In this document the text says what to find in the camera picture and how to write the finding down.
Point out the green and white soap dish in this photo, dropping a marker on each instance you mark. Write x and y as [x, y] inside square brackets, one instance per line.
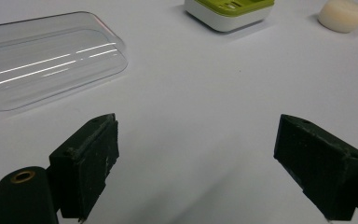
[229, 11]

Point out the clear plastic lid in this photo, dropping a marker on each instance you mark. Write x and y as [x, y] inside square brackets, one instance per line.
[46, 60]

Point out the white soap bar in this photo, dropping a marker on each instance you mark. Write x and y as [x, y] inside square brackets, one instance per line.
[342, 15]

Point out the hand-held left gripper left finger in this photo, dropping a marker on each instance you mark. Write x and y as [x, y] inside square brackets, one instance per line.
[84, 168]

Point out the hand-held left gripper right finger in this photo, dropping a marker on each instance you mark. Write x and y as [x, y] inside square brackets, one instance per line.
[320, 161]

